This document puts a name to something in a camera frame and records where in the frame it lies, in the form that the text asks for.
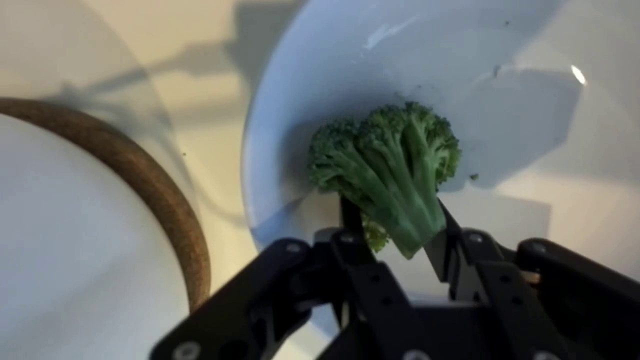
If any white bowl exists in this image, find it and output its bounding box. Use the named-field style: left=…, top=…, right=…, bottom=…
left=240, top=0, right=640, bottom=343

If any green broccoli floret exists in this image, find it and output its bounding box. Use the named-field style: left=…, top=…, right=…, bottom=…
left=305, top=101, right=464, bottom=262

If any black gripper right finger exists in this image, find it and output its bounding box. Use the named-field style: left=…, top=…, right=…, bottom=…
left=423, top=200, right=640, bottom=360

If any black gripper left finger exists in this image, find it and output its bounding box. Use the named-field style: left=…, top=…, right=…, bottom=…
left=148, top=195, right=429, bottom=360

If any round cork trivet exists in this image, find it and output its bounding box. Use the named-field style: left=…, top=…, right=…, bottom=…
left=0, top=96, right=214, bottom=316

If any silver pot with handle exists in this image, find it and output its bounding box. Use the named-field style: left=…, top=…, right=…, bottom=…
left=0, top=113, right=192, bottom=360

